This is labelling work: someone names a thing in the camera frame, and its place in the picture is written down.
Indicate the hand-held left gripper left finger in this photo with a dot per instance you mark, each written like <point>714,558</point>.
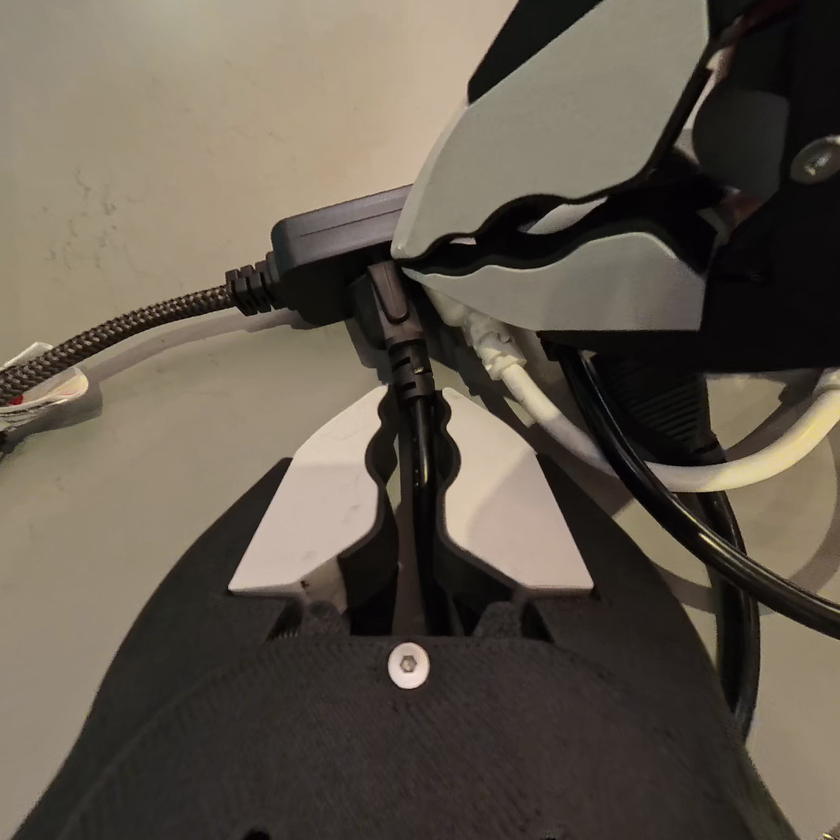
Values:
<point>315,512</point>

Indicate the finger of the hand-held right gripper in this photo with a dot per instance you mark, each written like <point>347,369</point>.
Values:
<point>558,118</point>
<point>590,289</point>

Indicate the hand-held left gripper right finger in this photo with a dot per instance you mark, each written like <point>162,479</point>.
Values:
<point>518,518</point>

